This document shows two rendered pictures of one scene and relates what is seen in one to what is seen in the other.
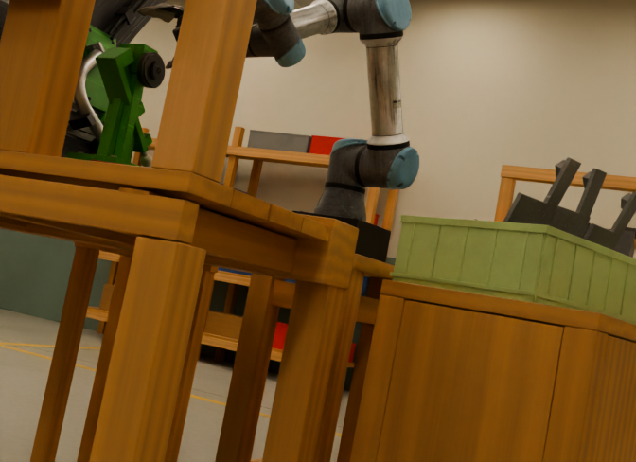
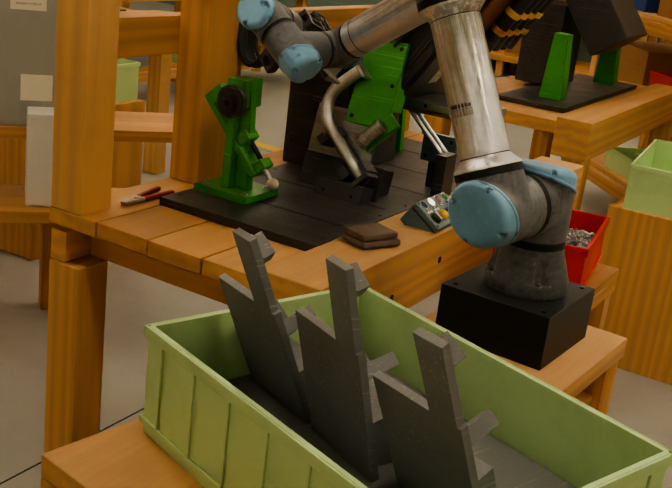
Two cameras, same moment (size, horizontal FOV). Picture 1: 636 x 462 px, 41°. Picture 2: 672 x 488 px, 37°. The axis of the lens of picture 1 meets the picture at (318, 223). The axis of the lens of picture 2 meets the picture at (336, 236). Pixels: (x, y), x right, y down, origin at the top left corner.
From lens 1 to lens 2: 2.89 m
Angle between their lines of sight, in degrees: 94
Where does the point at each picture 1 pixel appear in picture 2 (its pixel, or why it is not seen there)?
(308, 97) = not seen: outside the picture
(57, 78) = (183, 117)
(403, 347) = not seen: hidden behind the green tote
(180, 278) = (56, 286)
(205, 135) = (56, 177)
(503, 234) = (209, 329)
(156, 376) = (51, 353)
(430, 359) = not seen: hidden behind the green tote
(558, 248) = (167, 367)
